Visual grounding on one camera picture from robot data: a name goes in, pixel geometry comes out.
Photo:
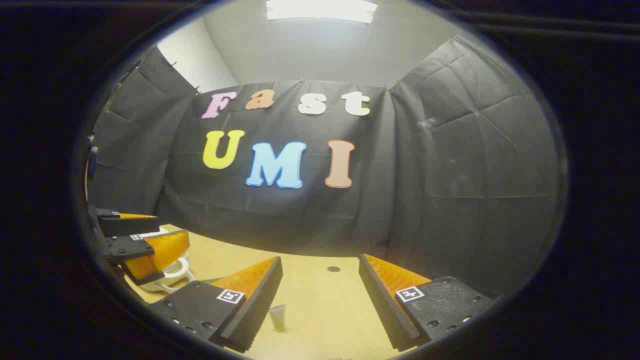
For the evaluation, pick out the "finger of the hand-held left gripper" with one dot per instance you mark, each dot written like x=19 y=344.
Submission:
x=160 y=252
x=130 y=225

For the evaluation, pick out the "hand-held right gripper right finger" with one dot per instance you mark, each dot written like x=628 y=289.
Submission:
x=382 y=305

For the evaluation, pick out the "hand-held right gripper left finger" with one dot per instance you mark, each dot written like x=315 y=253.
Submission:
x=260 y=305

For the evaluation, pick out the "grey skin care tube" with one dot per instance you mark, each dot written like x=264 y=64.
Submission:
x=278 y=320

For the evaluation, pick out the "white suitcase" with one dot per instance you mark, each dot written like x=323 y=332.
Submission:
x=176 y=274

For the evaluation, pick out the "black backdrop cloth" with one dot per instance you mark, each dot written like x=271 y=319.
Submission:
x=400 y=200

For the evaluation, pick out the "ceiling light panel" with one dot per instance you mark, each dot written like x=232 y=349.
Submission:
x=320 y=10

